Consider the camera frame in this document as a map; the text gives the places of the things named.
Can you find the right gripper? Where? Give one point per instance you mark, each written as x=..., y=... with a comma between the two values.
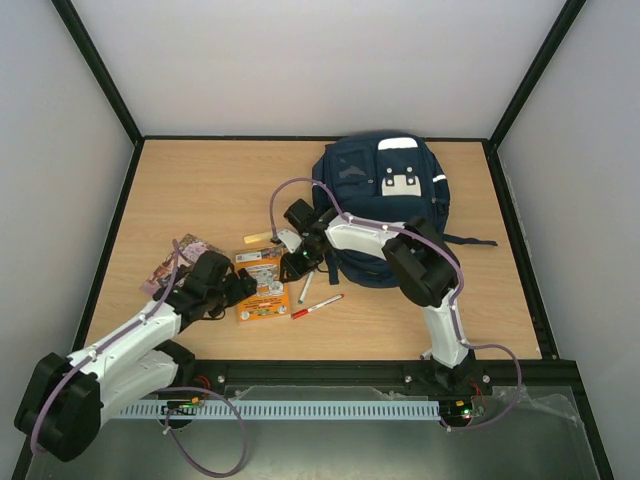
x=295, y=265

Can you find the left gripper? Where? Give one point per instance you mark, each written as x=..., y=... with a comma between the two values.
x=249, y=288

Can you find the orange comic book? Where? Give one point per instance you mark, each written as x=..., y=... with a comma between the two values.
x=272, y=299

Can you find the navy blue backpack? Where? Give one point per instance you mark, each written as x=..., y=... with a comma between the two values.
x=386, y=177

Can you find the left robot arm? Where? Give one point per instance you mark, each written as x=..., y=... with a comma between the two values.
x=68, y=399

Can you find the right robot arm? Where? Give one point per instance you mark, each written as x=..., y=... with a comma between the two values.
x=427, y=272

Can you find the green capped white pen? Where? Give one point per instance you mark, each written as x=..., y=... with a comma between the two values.
x=307, y=284

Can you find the red capped white pen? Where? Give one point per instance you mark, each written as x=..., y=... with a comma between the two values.
x=320, y=305

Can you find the purple illustrated booklet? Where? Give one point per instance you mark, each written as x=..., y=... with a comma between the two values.
x=190, y=249

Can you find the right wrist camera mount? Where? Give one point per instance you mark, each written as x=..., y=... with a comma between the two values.
x=289, y=239

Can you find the grey slotted cable duct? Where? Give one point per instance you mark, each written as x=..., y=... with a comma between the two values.
x=286, y=410

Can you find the black aluminium frame rail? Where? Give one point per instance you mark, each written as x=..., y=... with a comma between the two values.
x=415, y=377

